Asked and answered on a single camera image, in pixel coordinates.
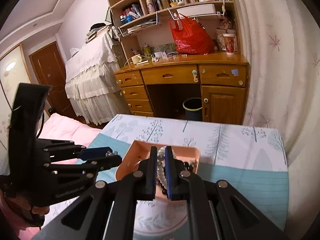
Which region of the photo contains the black bead bracelet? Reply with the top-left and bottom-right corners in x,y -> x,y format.
159,161 -> 198,197

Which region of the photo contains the white pearl bracelet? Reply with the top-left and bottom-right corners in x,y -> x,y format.
156,146 -> 173,196

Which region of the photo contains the person left hand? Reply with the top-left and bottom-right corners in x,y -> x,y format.
5,195 -> 50,216

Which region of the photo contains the pink quilt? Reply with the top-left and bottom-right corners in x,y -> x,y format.
1,114 -> 101,239

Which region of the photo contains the peach pink tray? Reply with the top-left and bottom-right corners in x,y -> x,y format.
116,140 -> 206,205

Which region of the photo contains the white lace covered furniture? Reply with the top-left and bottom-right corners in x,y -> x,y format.
65,33 -> 130,125

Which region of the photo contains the brown wooden door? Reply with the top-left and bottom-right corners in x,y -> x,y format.
29,42 -> 76,119

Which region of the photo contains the dark blue waste bin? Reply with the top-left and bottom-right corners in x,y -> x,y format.
183,98 -> 203,121

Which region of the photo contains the cream mug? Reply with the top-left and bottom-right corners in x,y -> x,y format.
131,54 -> 143,64

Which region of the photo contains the wooden desk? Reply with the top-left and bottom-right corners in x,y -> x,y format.
115,52 -> 249,125

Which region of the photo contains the wooden bookshelf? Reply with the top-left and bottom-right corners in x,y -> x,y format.
107,0 -> 236,60

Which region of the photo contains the red patterned paper cup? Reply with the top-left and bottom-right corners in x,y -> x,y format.
223,33 -> 235,55

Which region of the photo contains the red plastic bag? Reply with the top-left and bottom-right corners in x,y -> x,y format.
169,15 -> 215,55

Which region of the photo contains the white curtain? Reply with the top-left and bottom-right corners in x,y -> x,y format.
233,0 -> 319,238

